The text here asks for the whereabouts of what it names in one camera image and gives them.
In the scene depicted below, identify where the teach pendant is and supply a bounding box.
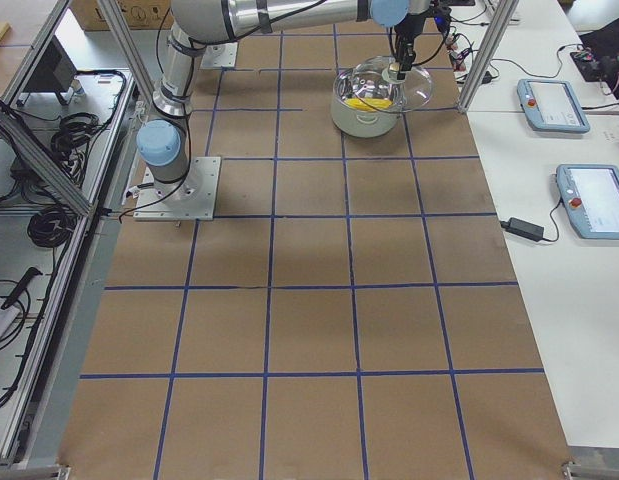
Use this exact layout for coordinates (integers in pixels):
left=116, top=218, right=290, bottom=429
left=516, top=79, right=590, bottom=134
left=556, top=164, right=619, bottom=240

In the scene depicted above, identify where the pale green cooking pot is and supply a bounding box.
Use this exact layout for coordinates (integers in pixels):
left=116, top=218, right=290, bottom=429
left=330, top=69, right=401, bottom=138

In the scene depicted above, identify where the far teach pendant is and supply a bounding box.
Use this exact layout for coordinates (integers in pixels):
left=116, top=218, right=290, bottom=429
left=516, top=79, right=590, bottom=134

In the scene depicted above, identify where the yellow corn cob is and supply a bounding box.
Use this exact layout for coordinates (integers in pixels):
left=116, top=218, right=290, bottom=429
left=345, top=98, right=393, bottom=112

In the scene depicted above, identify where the brown paper table mat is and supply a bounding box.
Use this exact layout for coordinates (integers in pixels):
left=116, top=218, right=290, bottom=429
left=58, top=23, right=569, bottom=479

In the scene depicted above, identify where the aluminium frame post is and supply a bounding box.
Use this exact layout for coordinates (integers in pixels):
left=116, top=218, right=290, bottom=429
left=457, top=0, right=518, bottom=113

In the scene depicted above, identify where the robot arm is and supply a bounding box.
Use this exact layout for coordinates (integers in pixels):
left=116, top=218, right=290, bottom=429
left=136, top=0, right=433, bottom=218

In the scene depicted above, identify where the coiled black cable bundle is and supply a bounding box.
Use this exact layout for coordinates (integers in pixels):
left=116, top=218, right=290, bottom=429
left=27, top=205, right=76, bottom=250

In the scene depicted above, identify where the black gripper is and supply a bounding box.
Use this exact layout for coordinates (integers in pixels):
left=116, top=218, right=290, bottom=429
left=393, top=13, right=425, bottom=81

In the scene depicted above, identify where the near teach pendant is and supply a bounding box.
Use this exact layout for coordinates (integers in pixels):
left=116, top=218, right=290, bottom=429
left=556, top=164, right=619, bottom=240

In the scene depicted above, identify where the black power adapter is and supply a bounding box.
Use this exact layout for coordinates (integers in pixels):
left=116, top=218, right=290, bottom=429
left=500, top=217, right=544, bottom=242

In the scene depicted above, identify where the glass pot lid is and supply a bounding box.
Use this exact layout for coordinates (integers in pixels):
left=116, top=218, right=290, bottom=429
left=344, top=56, right=433, bottom=113

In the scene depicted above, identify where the cardboard box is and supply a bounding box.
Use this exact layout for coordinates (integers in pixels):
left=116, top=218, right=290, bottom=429
left=71, top=0, right=176, bottom=32

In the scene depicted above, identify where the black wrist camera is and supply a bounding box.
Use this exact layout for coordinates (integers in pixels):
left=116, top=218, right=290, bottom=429
left=433, top=1, right=451, bottom=29

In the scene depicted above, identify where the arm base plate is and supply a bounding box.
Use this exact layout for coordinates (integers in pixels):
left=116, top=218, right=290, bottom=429
left=133, top=156, right=221, bottom=221
left=200, top=42, right=238, bottom=70

